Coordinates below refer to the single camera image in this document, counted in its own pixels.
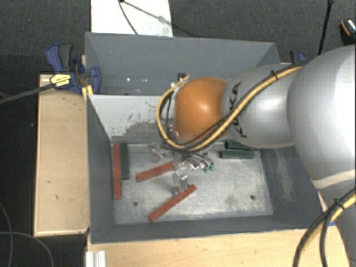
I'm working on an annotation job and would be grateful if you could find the dark green flat block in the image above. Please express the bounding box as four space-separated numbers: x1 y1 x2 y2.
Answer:
224 140 251 151
219 149 255 160
120 142 131 181

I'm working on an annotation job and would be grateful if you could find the pale wood board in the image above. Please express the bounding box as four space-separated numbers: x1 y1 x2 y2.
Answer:
33 73 91 238

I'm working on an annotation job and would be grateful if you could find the grey metal bin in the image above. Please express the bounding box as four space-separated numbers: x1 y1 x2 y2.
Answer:
84 31 325 245

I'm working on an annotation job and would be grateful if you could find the red-brown flat block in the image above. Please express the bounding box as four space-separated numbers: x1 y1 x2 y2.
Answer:
112 143 123 201
135 161 176 183
147 184 198 223

